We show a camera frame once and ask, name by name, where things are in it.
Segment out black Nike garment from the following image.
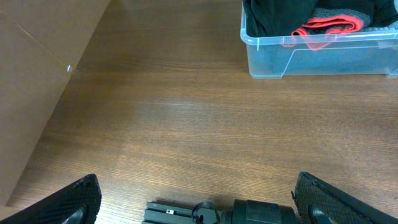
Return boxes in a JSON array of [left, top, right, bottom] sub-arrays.
[[242, 0, 317, 37]]

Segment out clear plastic storage container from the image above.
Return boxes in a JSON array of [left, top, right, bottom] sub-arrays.
[[240, 3, 397, 78]]

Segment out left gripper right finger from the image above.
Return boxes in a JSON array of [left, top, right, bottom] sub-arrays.
[[292, 172, 397, 224]]

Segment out light grey jeans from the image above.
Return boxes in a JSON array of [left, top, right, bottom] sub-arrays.
[[363, 0, 397, 32]]

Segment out black shorts red grey waistband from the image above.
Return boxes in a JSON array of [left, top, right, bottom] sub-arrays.
[[291, 0, 377, 51]]

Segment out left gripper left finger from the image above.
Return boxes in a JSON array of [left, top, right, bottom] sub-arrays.
[[1, 174, 102, 224]]

